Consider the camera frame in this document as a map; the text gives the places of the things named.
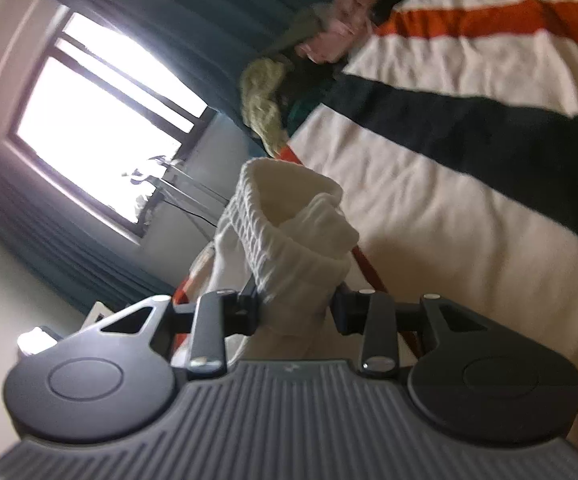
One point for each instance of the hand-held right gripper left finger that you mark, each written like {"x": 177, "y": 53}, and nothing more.
{"x": 246, "y": 312}

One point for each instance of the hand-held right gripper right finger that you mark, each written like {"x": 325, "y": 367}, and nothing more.
{"x": 344, "y": 312}

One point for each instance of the thin drying rack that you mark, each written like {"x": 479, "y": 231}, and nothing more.
{"x": 169, "y": 180}

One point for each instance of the striped black cream orange blanket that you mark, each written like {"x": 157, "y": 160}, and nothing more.
{"x": 469, "y": 185}

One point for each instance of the yellow-green knit cloth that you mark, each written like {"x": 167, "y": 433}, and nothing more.
{"x": 264, "y": 105}

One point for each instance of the white box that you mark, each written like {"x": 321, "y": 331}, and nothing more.
{"x": 39, "y": 341}

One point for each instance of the teal curtain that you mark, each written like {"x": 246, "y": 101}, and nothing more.
{"x": 44, "y": 240}
{"x": 194, "y": 20}

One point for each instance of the dark cloth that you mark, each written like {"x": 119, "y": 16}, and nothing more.
{"x": 314, "y": 85}

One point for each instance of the window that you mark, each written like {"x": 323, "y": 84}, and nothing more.
{"x": 99, "y": 115}

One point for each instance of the pink cloth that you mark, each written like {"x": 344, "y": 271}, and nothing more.
{"x": 339, "y": 30}

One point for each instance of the olive green cloth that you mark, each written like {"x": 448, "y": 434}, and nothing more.
{"x": 304, "y": 25}

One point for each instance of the white frame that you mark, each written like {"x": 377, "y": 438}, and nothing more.
{"x": 98, "y": 316}

